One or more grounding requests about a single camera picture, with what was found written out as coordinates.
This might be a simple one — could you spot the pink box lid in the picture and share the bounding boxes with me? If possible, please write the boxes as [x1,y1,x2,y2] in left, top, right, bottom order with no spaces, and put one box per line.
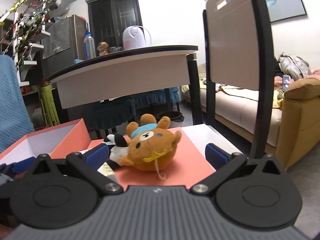
[94,118,215,189]

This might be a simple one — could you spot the black white panda plush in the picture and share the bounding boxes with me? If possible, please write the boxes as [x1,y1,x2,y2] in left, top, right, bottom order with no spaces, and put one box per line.
[103,134,129,170]

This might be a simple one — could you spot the brown bear plush toy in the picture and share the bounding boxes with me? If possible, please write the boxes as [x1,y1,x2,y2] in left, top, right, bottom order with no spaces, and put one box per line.
[120,114,182,181]

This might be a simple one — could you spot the pink open box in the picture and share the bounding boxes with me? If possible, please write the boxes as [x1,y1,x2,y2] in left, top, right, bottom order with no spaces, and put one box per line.
[1,119,91,164]

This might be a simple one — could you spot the blue covered chair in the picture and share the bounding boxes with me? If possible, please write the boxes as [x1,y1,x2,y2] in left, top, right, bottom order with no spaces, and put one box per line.
[0,55,34,152]

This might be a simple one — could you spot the teal covered dining chair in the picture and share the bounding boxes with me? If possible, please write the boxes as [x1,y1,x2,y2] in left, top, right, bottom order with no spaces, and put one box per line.
[84,96,136,139]

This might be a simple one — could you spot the black trash bin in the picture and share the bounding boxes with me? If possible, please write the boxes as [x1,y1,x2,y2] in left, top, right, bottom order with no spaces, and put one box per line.
[156,111,184,128]

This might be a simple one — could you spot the green folded stool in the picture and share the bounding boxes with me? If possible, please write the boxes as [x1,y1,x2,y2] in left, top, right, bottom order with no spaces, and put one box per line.
[39,85,60,127]

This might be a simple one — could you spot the beige sofa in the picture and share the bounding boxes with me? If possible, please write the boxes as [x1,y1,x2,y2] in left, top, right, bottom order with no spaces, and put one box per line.
[182,65,320,170]

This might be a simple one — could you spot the white curved dining table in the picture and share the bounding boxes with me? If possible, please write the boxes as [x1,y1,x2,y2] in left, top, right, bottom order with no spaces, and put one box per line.
[48,45,203,125]

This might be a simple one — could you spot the clear plastic water bottle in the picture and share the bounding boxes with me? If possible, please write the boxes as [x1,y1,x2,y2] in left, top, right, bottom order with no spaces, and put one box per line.
[84,31,96,60]

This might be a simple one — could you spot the small brown figurine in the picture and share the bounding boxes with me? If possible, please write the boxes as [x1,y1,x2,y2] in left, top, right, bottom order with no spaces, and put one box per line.
[97,42,109,56]

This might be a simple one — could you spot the grey refrigerator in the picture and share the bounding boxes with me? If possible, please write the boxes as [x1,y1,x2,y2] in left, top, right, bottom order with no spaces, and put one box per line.
[41,15,87,79]

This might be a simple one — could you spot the white decorated staircase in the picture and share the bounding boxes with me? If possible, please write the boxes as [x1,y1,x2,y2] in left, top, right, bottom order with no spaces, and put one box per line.
[1,0,76,88]

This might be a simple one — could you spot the dark window door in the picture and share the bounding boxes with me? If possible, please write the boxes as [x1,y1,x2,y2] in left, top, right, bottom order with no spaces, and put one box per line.
[87,0,142,47]

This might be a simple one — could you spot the framed wall painting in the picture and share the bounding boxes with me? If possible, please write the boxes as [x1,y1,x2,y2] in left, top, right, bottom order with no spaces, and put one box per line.
[265,0,306,23]

